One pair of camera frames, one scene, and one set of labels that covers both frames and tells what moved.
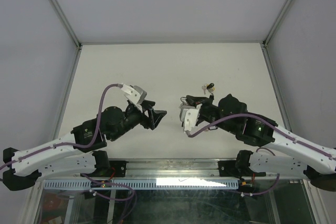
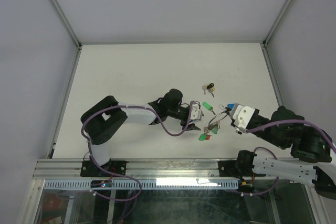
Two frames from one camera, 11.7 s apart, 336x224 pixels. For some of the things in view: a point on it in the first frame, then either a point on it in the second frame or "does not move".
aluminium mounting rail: x=197 y=169 does not move
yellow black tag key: x=210 y=86 does not move
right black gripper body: x=210 y=112 → x=258 y=120
